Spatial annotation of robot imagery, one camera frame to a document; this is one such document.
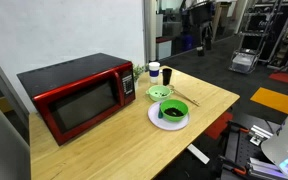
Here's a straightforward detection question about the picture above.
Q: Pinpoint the red microwave door with handle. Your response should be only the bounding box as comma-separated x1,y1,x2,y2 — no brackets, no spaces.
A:
33,70,126,147

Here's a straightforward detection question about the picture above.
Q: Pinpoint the red black microwave body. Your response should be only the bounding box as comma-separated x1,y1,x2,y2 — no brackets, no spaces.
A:
16,52,137,147

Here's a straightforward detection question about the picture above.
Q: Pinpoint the small potted green plant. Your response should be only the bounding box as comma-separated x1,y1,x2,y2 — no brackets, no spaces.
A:
132,63,147,92

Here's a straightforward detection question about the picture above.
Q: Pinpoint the white cup with blue band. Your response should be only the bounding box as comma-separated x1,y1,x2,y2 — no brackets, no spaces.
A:
148,61,161,85

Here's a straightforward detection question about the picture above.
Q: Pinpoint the black plastic cup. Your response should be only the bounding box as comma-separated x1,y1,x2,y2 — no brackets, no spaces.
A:
162,67,173,87

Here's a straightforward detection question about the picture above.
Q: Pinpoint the long teal toy vegetable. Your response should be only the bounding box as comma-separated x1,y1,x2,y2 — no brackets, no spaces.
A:
157,102,164,120

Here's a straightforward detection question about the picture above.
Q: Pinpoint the bright green bowl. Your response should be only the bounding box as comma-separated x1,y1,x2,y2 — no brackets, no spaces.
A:
159,98,190,123

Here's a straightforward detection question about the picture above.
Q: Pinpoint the heap of coffee beans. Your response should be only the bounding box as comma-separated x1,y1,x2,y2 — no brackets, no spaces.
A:
164,107,185,118

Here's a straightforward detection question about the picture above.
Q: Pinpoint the wooden spoon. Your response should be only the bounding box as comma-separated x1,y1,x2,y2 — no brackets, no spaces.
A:
166,84,201,108

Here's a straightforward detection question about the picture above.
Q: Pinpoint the lavender round plate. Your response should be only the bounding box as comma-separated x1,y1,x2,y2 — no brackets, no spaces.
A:
147,100,191,132

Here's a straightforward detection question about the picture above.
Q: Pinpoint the white cabinet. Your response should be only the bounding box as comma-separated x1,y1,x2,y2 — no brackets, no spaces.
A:
156,35,174,61

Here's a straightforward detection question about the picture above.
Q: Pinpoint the blue bin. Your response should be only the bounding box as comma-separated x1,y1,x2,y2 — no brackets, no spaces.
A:
181,33,195,52

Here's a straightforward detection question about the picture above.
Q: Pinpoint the white table foot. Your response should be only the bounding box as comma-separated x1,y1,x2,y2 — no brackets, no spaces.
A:
186,143,211,165

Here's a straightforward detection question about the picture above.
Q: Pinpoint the orange black clamp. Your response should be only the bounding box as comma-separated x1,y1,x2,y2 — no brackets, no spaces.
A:
218,154,249,177
226,119,252,135

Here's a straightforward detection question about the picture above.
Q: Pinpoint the white plastic crate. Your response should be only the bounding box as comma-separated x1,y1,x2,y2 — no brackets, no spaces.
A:
231,53,259,73

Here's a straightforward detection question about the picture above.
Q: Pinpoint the aluminium extrusion bar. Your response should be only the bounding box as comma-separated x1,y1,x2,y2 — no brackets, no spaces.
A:
247,156,287,180
249,124,274,147

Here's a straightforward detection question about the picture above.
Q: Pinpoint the metal stepladder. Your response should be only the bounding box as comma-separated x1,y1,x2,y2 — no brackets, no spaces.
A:
228,0,287,75

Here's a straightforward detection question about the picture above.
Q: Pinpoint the grey flat panel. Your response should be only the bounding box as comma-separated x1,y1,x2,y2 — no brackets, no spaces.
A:
0,89,32,180

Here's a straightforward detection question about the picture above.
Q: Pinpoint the mint green bowl with handles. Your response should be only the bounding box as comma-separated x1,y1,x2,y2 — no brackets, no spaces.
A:
145,84,172,102

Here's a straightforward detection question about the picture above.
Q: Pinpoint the grey metal frame beam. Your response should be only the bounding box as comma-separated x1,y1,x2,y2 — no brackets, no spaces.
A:
0,41,31,129

